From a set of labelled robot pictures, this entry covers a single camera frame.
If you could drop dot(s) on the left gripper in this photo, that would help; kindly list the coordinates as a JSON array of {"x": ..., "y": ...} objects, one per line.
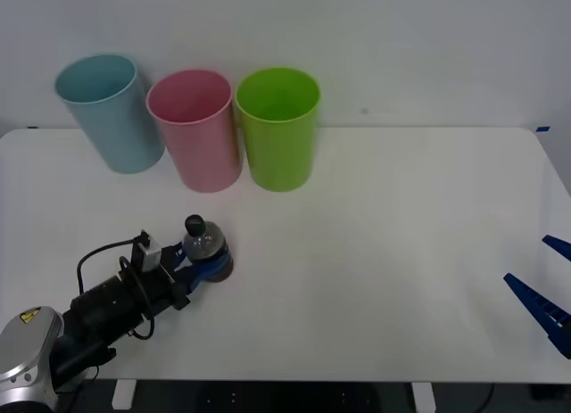
[{"x": 160, "y": 290}]

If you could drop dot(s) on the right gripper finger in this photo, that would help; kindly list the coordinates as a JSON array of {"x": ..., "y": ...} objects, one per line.
[
  {"x": 535, "y": 303},
  {"x": 560, "y": 245}
]

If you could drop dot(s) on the clear bottle with black cap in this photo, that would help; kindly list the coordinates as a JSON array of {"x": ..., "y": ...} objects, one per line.
[{"x": 206, "y": 244}]

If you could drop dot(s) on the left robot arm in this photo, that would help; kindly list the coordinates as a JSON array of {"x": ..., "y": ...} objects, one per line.
[{"x": 31, "y": 346}]

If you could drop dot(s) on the pink plastic bin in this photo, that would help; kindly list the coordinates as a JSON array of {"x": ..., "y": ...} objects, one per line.
[{"x": 201, "y": 150}]

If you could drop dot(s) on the green plastic bin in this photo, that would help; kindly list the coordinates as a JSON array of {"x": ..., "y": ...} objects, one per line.
[{"x": 278, "y": 150}]

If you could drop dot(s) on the white table leg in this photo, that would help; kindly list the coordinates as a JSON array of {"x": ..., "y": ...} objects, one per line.
[
  {"x": 123, "y": 394},
  {"x": 424, "y": 397}
]

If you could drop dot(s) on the pale blue plastic bin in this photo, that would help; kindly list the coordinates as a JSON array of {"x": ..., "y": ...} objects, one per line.
[{"x": 120, "y": 127}]

